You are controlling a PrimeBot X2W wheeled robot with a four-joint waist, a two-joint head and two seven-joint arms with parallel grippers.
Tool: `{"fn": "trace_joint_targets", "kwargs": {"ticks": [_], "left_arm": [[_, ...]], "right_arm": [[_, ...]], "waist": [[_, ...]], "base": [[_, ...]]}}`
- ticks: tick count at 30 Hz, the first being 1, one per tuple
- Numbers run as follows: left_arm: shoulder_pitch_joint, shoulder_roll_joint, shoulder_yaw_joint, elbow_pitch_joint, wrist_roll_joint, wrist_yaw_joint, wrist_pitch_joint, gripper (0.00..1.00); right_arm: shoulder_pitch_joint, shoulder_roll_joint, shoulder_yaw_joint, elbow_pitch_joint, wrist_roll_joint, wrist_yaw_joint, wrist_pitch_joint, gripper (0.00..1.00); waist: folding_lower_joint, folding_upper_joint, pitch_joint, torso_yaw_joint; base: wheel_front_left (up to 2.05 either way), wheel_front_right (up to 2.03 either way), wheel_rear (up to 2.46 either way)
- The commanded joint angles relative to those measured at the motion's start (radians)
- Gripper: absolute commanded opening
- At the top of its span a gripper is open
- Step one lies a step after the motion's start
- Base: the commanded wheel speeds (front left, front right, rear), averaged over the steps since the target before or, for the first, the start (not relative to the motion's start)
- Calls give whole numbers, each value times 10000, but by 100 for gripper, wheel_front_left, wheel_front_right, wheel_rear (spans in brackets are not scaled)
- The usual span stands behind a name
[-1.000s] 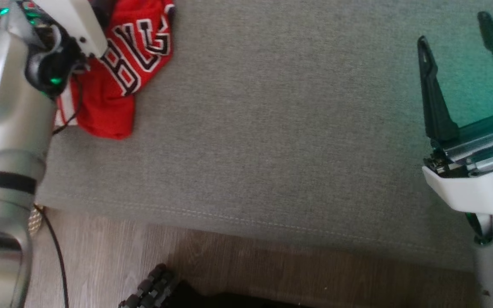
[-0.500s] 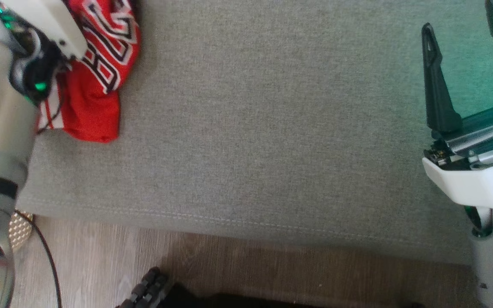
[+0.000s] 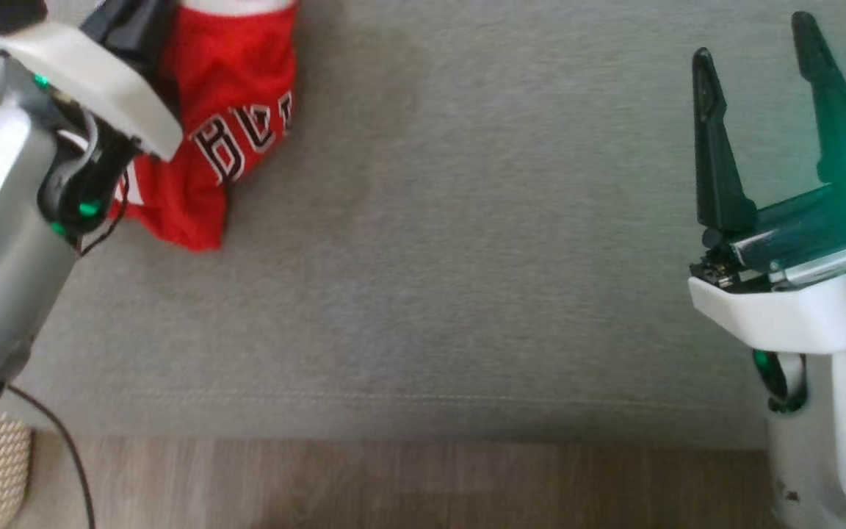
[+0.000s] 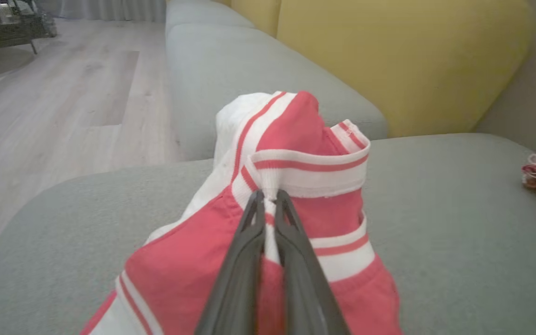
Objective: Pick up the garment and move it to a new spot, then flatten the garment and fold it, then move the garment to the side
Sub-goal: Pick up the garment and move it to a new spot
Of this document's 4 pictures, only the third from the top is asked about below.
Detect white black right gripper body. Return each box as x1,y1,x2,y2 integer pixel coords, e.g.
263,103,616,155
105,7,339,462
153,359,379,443
689,165,846,356

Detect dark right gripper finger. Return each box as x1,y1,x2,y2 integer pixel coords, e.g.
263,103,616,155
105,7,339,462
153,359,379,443
691,47,759,235
791,10,846,189

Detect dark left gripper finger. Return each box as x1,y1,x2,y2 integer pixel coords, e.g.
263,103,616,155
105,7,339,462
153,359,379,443
128,0,178,80
83,0,135,43

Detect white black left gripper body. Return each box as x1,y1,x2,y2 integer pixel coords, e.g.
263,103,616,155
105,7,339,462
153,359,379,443
0,21,184,160

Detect red jersey with white stripes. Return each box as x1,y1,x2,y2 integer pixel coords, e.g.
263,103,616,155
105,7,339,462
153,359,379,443
109,0,299,252

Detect beige perforated object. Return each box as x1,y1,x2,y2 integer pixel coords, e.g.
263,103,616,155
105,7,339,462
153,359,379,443
0,411,33,529

